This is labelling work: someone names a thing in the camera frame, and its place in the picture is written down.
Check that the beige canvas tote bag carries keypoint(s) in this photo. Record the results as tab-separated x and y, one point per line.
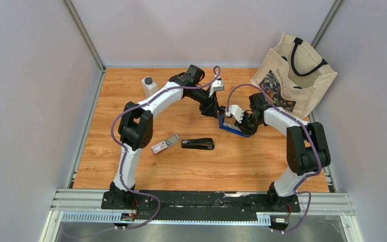
294	76

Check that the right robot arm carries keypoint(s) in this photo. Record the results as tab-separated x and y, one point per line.
307	150

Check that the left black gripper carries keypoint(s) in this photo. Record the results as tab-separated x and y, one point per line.
210	107

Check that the black stapler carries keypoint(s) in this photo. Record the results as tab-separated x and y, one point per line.
199	144

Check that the white slotted cable duct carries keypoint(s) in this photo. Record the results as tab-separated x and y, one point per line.
119	217

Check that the red white staple box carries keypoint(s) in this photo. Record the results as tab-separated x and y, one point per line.
157	148

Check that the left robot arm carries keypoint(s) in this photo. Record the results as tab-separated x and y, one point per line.
136	129

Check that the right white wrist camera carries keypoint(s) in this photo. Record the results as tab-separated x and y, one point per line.
235	111

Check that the white plastic bottle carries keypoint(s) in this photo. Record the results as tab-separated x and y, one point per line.
150	86

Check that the blue stapler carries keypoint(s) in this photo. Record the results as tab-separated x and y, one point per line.
227	126

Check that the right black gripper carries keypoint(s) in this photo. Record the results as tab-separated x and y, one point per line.
243	128

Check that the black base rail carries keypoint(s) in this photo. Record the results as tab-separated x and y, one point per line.
193	204

